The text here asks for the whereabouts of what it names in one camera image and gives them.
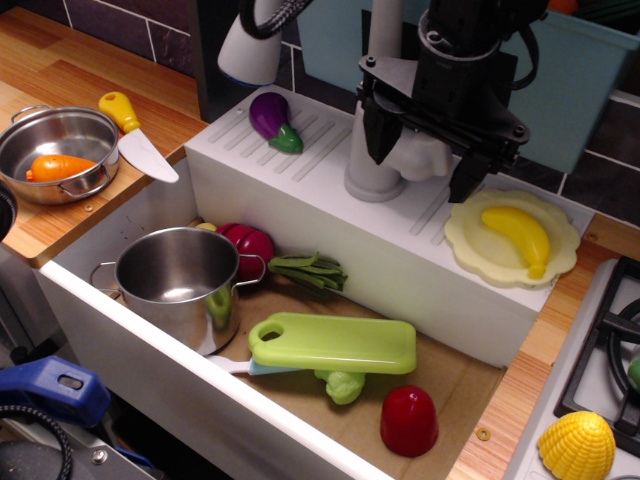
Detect red toy pepper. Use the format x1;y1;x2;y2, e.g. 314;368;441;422
380;385;439;457

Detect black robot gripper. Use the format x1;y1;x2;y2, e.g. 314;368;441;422
360;1;547;203

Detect grey faucet lever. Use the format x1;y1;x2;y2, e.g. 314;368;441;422
387;128;453;182

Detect cream scalloped plate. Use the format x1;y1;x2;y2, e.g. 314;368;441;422
444;189;581;288

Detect tall steel pot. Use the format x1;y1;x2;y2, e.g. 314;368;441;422
90;227;267;356

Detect black stove grate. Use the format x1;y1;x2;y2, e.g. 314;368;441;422
554;257;639;457

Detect white toy sink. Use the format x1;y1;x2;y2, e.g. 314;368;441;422
38;84;596;480

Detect teal plastic bin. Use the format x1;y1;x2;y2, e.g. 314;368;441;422
297;1;639;173

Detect magenta toy onion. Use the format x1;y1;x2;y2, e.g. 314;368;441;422
217;223;274;281

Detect orange toy carrot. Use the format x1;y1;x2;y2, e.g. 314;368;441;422
25;154;97;182

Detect yellow handled toy knife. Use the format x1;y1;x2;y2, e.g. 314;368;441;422
98;92;179;183

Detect yellow toy banana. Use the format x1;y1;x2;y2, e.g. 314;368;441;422
481;206;551;280

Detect green cutting board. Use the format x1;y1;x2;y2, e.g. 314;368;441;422
248;313;417;375

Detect light green toy broccoli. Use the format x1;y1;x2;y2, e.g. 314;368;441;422
314;370;366;405

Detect green felt beans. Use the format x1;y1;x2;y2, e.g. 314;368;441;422
267;253;348;292

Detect purple toy eggplant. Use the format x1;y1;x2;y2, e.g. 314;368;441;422
249;92;304;154

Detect green toy on stove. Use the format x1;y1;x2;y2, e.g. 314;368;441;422
627;358;640;392

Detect grey toy faucet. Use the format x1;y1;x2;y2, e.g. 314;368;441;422
344;1;404;203

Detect blue clamp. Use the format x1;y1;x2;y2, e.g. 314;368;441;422
1;356;111;428

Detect white blue toy spatula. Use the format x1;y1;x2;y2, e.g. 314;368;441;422
207;355;297;376

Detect small yellow toy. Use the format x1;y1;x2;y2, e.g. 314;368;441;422
197;222;218;232

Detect yellow toy corn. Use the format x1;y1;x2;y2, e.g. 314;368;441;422
537;411;616;480

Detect black braided cable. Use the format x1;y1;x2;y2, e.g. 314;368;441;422
0;403;74;480

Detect shallow steel pan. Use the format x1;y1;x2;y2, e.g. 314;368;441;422
1;105;120;205

